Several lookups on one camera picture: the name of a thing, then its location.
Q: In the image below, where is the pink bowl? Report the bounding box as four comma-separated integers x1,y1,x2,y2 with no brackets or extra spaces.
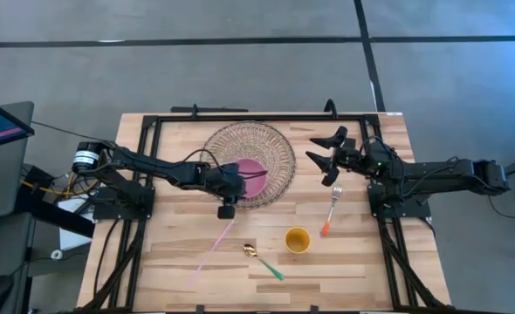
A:
234,158,269,200

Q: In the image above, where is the round woven straw placemat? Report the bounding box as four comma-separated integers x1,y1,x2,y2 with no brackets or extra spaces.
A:
199,120,297,209

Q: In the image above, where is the black metal table frame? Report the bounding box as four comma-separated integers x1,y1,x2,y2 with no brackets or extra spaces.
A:
77,113,451,314

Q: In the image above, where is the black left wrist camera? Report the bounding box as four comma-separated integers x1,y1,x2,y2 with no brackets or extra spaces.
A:
216,196,237,220

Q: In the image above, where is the pink straw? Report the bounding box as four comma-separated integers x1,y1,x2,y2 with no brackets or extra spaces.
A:
187,219,236,289

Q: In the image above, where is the gold spoon with green handle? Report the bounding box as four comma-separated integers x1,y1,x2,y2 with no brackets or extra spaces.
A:
242,242,285,282

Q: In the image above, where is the fork with orange handle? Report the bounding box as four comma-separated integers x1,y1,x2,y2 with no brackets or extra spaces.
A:
321,185,344,237

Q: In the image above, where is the white paper sheet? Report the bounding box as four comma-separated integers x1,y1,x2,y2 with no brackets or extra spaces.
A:
58,195,95,252

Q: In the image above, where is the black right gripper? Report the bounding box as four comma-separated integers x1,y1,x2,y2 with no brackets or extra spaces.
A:
305,126,372,175

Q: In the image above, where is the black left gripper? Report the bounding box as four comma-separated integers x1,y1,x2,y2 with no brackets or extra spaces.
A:
203,161,269,200

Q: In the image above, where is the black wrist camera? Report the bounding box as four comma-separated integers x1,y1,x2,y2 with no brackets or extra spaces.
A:
216,196,237,220
321,165,341,188

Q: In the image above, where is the yellow cup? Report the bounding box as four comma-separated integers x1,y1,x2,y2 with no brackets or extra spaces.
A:
284,226,312,255

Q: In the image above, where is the yellow cable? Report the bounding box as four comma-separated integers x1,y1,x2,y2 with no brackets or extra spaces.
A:
20,173,98,198

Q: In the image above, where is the computer monitor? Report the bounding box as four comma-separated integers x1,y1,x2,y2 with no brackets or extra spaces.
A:
0,93,36,153

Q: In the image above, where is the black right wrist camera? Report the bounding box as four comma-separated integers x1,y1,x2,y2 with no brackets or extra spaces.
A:
321,165,341,188

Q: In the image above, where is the black cable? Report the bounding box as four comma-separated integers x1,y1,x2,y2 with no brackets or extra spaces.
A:
487,195,515,220

